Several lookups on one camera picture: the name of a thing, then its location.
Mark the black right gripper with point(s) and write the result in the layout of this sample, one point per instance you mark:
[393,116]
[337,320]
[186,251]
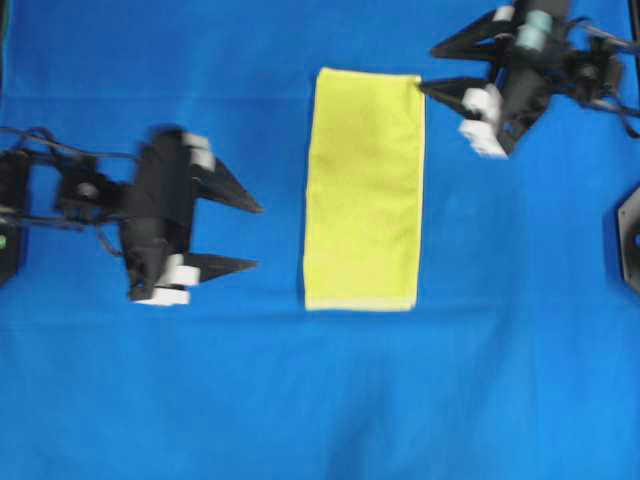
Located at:
[497,113]

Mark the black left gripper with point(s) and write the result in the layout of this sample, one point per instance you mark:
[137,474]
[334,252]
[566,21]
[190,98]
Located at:
[175,166]

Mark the yellow-green towel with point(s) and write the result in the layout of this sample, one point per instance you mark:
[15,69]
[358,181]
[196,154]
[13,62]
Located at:
[364,193]

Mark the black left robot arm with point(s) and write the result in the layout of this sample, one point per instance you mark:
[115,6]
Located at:
[85,197]

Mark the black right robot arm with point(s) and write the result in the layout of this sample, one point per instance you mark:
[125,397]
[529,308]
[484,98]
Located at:
[586,67]

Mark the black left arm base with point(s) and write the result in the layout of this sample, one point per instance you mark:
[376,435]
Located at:
[14,203]

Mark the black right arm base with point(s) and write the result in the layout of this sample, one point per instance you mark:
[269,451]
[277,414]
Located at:
[621,235]

